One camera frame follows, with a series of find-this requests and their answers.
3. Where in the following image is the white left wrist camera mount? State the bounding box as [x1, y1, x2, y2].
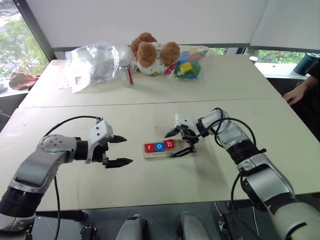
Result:
[84, 120, 115, 165]

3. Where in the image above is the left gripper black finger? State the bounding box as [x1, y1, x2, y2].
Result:
[107, 134, 128, 144]
[105, 157, 134, 169]

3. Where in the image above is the dark grey rounded shape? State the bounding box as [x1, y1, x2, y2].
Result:
[115, 214, 149, 240]
[175, 211, 214, 240]

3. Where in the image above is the brown and white teddy bear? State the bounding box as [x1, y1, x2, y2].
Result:
[130, 32, 182, 77]

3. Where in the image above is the clear crumpled plastic bag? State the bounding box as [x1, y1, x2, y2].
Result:
[64, 41, 139, 94]

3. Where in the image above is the black table frame bar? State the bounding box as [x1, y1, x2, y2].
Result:
[34, 209, 89, 222]

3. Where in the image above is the small black box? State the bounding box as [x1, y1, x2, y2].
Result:
[80, 225, 99, 240]

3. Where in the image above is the large green toy block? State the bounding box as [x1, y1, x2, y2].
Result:
[190, 59, 203, 76]

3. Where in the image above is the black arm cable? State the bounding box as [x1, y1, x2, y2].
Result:
[41, 115, 104, 240]
[186, 107, 267, 238]

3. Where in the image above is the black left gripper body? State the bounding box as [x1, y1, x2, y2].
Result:
[94, 141, 110, 167]

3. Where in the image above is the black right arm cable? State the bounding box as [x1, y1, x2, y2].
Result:
[186, 107, 267, 238]

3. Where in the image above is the wooden letter tray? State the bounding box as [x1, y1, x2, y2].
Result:
[143, 139, 195, 160]

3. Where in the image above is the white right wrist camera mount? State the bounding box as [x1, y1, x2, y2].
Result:
[173, 112, 199, 133]

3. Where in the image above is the person's black clothing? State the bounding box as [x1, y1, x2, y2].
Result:
[284, 66, 320, 144]

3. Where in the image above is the wide white roller blind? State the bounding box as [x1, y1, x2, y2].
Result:
[25, 0, 271, 49]

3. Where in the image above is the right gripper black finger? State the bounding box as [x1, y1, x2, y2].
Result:
[163, 126, 183, 139]
[168, 146, 196, 159]

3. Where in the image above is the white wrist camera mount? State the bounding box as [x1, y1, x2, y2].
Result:
[173, 112, 199, 133]
[84, 120, 115, 165]

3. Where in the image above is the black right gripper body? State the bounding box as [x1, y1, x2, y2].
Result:
[178, 124, 199, 154]

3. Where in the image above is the brown crumpled cloth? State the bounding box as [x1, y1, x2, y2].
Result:
[9, 71, 41, 92]

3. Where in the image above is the clear bag of coloured blocks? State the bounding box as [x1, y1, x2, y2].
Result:
[163, 44, 216, 83]

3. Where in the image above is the yellow toy block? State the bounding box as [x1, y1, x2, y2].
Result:
[180, 62, 193, 74]

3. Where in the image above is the dark green tumbler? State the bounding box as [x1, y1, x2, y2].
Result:
[293, 52, 320, 76]

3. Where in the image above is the person's bare hand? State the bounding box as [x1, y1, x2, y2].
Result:
[283, 83, 309, 105]

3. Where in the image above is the dark window frame post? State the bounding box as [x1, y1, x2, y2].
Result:
[18, 0, 57, 61]

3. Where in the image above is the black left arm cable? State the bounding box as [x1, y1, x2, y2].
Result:
[41, 115, 104, 240]

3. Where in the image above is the clear jar with silver lid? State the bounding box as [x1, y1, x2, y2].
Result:
[118, 59, 135, 88]

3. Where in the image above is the narrow white roller blind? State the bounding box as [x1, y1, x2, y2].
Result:
[249, 0, 320, 52]

